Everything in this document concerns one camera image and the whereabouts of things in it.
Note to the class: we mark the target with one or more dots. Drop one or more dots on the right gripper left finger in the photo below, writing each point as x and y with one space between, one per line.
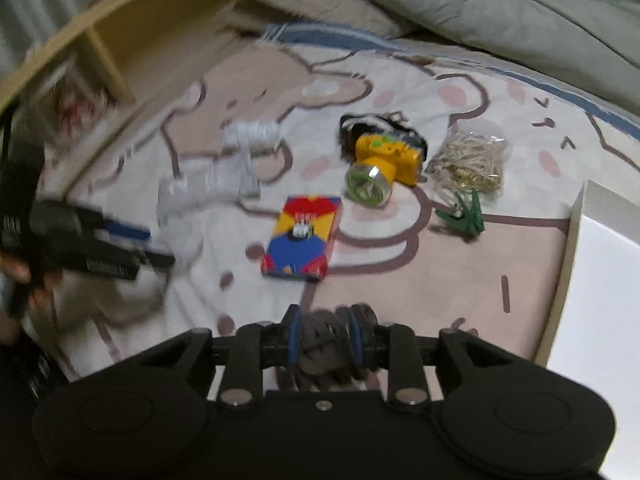
289 336

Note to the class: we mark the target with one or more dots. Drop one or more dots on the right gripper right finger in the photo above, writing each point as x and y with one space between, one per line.
361 324

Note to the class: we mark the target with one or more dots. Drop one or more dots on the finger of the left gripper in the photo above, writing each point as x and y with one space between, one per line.
149 257
122 229

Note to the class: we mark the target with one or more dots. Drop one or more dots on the yellow headlamp with strap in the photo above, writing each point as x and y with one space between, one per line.
382 150

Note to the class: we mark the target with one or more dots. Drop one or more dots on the bag of rubber bands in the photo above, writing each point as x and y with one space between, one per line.
469 161

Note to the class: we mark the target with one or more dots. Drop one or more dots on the grey cloth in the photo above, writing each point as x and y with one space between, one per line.
325 361

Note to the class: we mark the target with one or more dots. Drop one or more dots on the person's left hand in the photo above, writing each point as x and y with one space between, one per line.
40 291

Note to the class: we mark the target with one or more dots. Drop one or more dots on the red blue card box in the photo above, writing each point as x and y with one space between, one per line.
302 240

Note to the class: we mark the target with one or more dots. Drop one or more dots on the white clear plastic package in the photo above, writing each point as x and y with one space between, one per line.
223 181

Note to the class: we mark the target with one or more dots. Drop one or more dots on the wooden headboard shelf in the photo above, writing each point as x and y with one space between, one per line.
144 53

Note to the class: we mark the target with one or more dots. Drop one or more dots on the red white item on shelf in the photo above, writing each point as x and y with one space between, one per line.
76 103

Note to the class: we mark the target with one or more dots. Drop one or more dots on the green clothes pegs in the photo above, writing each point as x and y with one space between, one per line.
466 218

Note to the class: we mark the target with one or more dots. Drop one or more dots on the cartoon print bed sheet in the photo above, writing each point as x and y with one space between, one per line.
398 258

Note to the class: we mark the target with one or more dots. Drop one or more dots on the white cardboard box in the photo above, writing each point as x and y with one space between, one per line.
592 334

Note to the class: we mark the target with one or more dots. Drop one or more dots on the beige fleece blanket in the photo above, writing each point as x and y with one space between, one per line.
254 16

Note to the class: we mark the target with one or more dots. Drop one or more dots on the grey green duvet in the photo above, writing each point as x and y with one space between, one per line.
590 44

